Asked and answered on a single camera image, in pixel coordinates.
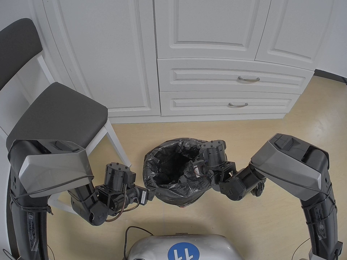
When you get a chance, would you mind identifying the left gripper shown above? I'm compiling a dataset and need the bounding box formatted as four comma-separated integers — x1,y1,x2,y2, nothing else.
130,186,156,207

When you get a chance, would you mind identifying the black plastic bag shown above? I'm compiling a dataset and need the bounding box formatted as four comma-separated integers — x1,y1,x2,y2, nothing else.
143,138,218,208

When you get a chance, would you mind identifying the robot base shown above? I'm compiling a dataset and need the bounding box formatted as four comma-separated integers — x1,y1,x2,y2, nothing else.
127,233,242,260

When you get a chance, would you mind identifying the white chair dark grey seat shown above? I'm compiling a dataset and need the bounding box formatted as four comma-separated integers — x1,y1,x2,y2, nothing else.
0,18,132,215

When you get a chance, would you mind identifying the white wardrobe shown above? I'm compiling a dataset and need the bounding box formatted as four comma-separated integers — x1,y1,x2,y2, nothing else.
27,0,337,124

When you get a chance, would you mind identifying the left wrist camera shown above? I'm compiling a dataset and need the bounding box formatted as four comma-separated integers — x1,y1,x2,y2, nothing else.
123,170,136,186

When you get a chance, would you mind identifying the black cable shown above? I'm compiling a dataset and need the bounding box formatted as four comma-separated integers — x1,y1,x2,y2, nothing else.
123,226,154,258
294,237,315,260

